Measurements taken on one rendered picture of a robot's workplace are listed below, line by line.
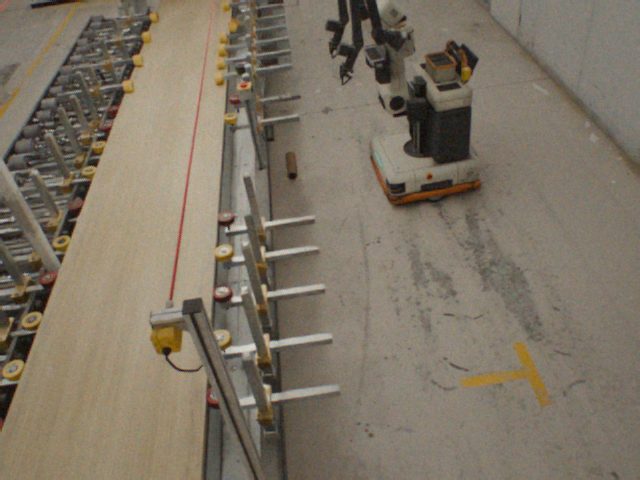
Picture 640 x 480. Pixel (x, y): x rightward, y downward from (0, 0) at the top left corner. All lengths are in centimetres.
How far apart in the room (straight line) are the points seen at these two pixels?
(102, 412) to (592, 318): 255
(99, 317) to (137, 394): 46
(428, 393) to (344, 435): 48
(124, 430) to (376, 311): 178
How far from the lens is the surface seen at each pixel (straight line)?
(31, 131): 431
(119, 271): 265
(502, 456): 290
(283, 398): 206
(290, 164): 456
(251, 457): 163
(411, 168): 401
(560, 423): 304
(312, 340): 221
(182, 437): 200
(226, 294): 235
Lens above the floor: 252
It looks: 40 degrees down
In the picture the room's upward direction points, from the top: 9 degrees counter-clockwise
